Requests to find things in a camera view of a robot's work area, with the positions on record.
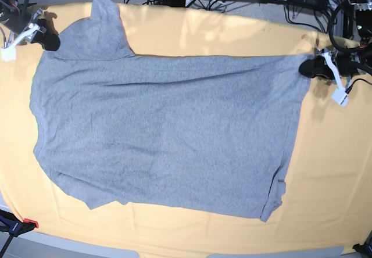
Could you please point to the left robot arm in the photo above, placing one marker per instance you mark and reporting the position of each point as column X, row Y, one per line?
column 357, row 15

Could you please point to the blue red table clamp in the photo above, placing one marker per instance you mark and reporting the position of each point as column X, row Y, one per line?
column 13, row 226

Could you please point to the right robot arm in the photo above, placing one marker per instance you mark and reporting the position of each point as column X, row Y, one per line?
column 16, row 8

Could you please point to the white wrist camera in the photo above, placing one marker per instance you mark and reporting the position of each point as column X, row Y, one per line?
column 8, row 54
column 340, row 97

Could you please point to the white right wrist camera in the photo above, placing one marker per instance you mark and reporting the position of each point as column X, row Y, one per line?
column 8, row 54

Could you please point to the grey t-shirt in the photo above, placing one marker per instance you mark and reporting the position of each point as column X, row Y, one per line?
column 212, row 133

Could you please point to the yellow table cloth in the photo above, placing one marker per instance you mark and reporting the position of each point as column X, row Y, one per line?
column 328, row 197

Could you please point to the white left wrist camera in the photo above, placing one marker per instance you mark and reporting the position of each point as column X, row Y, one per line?
column 340, row 97

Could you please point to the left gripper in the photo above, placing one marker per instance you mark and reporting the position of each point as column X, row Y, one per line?
column 330, row 66

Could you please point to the black clamp right corner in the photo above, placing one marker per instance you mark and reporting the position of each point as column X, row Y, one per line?
column 365, row 249

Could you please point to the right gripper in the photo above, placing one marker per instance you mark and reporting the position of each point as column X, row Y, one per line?
column 26, row 29

